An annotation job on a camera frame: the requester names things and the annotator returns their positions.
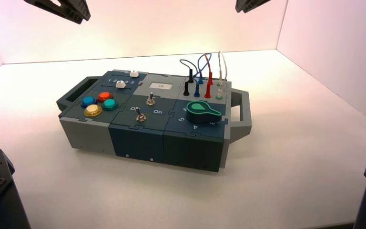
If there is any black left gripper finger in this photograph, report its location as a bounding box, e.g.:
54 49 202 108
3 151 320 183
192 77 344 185
61 0 92 21
23 0 83 25

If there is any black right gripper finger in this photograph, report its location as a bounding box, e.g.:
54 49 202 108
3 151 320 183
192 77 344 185
235 0 272 13

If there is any blue push button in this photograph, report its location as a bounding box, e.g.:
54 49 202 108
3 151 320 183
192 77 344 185
81 96 97 108

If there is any teal push button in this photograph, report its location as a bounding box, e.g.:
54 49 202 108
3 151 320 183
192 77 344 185
102 99 119 112

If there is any yellow push button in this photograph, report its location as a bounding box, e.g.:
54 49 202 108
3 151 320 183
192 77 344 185
84 104 103 117

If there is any small white display window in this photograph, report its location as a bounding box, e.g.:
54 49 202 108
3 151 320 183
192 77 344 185
149 82 173 90

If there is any green rotary knob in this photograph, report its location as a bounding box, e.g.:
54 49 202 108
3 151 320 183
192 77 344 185
185 101 223 124

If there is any grey and blue task box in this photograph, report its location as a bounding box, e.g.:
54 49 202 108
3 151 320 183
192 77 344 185
56 69 253 173

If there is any white patch cable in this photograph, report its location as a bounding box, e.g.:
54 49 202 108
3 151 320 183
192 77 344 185
215 51 228 101

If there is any red patch cable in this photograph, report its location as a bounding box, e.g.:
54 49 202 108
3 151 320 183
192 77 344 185
203 53 214 99

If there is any blue patch cable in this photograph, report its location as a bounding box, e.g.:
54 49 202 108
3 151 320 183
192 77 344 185
193 53 213 98

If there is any black patch cable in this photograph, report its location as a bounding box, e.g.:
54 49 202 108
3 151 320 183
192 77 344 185
180 59 199 97

